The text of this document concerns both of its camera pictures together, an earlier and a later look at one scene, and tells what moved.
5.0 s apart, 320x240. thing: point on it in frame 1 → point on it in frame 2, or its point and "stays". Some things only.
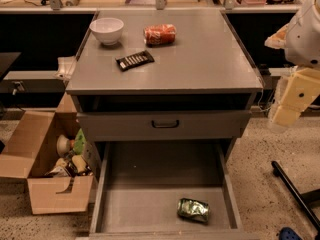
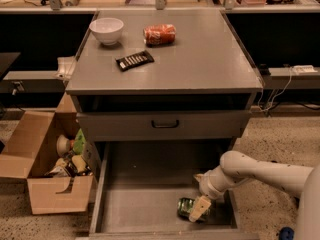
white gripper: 304,39 → 207,185
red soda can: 159,34 stays
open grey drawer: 141,184 stays
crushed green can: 193,210 stays
